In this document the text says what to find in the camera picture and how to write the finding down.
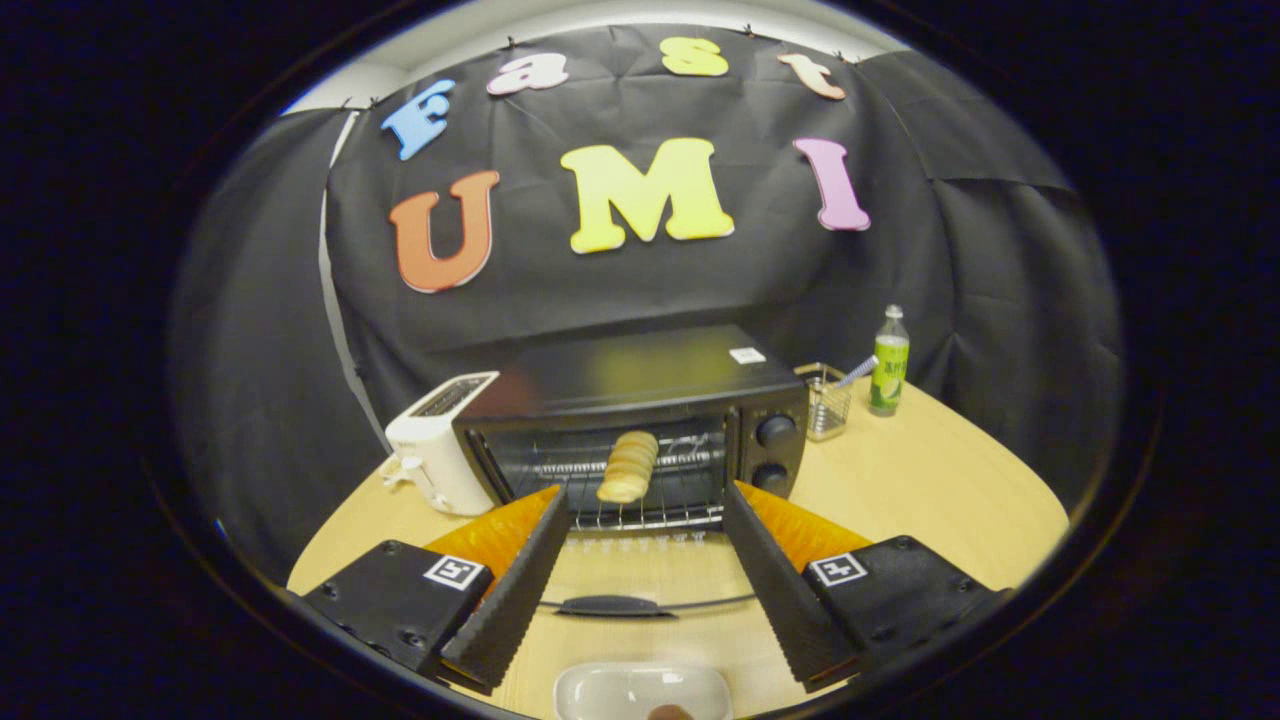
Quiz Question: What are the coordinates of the black toaster oven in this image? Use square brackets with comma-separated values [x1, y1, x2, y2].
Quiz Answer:
[452, 323, 811, 619]

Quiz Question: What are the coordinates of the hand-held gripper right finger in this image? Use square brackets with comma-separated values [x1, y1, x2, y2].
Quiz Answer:
[722, 480, 1011, 693]

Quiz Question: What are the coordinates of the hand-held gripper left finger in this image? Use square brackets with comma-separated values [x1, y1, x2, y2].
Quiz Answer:
[300, 485, 573, 696]

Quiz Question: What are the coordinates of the wire mesh utensil holder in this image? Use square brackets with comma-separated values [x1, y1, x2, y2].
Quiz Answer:
[795, 362, 853, 442]

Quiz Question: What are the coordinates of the white pop-up toaster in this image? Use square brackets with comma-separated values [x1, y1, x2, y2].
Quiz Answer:
[384, 371, 501, 517]

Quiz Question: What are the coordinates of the green drink bottle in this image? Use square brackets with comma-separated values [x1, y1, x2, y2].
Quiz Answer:
[869, 305, 911, 417]

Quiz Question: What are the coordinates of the white rectangular plate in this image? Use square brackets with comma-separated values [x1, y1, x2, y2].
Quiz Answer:
[553, 660, 734, 720]

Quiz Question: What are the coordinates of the yellow bread roll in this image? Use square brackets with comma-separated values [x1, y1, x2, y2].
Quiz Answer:
[596, 430, 660, 505]

